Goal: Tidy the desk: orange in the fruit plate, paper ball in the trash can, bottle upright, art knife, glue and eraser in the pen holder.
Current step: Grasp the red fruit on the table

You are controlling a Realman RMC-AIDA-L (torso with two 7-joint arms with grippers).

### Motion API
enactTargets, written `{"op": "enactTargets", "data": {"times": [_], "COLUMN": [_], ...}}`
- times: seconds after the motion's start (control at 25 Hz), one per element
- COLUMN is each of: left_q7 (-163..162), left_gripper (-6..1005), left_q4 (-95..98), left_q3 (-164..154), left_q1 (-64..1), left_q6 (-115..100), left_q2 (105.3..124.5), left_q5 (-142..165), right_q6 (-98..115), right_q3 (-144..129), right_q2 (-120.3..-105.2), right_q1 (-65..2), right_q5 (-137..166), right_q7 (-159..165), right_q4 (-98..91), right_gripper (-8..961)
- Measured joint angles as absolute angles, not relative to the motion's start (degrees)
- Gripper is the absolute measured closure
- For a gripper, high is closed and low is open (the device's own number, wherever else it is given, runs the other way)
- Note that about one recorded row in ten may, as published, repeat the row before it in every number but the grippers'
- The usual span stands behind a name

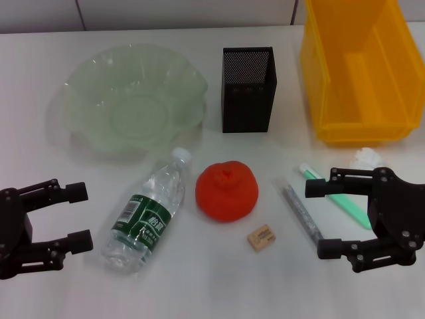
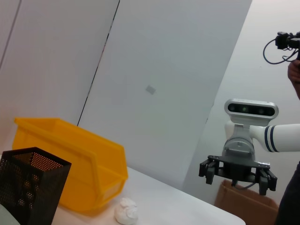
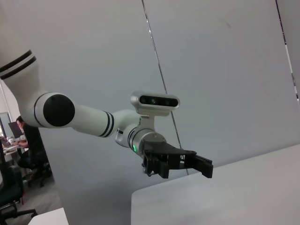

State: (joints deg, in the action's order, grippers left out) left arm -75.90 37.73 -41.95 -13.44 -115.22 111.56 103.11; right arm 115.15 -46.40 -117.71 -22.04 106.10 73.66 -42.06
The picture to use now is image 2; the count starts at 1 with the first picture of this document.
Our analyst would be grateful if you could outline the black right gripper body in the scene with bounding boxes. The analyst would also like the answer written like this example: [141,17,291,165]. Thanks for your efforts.
[208,137,270,186]

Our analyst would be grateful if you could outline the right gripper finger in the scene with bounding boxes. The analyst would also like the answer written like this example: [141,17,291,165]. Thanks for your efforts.
[255,166,278,196]
[198,157,218,186]

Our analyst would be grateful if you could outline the white paper ball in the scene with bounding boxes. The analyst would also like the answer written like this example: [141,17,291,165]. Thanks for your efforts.
[113,197,139,225]

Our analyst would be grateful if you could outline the person forearm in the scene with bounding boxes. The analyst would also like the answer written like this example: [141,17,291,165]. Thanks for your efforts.
[287,59,300,101]

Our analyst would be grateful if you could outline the black mesh pen holder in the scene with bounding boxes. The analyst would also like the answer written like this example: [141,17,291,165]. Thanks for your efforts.
[0,146,72,225]

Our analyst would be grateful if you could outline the translucent wavy fruit plate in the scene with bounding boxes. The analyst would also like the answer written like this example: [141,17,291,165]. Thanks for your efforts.
[0,203,18,225]

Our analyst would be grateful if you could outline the person dark clothing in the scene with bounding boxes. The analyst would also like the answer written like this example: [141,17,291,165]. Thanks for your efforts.
[274,160,300,225]

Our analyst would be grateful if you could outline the brown cardboard box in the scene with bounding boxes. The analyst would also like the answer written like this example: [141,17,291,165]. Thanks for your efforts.
[215,179,279,225]

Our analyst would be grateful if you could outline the yellow plastic storage bin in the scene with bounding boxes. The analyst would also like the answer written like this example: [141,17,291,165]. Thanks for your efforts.
[13,116,129,217]

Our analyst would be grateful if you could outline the right arm connector cable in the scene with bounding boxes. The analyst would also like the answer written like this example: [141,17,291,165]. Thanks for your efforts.
[231,180,255,190]

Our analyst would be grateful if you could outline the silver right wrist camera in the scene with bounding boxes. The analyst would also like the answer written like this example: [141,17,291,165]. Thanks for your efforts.
[224,98,279,126]

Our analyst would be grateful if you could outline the black video camera cable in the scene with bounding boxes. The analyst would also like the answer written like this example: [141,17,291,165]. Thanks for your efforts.
[262,38,299,65]

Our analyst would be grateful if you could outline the black video camera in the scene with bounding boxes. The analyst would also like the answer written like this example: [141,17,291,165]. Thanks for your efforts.
[275,31,300,51]

